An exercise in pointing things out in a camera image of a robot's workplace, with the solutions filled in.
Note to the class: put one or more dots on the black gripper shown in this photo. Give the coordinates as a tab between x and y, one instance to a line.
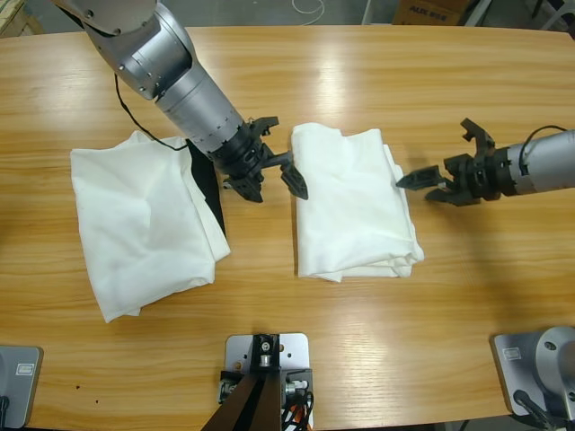
485	179
245	166

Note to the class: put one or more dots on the white printed t-shirt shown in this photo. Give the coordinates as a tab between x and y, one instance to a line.
350	215

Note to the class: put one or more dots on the black garment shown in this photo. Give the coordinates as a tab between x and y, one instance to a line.
206	179

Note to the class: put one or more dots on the white garment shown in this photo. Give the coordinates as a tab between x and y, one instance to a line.
135	233

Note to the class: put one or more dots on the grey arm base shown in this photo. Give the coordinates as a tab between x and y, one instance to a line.
22	395
516	372

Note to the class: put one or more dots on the brown cardboard box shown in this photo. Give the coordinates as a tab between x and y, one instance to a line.
427	12

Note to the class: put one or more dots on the grey metal leg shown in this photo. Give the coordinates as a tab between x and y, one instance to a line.
366	11

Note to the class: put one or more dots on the black clamp block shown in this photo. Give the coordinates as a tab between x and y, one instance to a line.
302	375
228	384

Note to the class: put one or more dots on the wooden crate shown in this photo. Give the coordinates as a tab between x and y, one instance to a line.
15	15

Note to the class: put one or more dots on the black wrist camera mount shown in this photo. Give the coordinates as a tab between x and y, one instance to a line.
480	134
265	123

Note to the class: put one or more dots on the white metal frame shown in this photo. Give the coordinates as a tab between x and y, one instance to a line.
477	12

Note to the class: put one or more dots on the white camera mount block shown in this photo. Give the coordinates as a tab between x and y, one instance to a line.
296	352

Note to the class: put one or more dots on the dark camera post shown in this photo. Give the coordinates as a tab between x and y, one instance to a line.
256	404

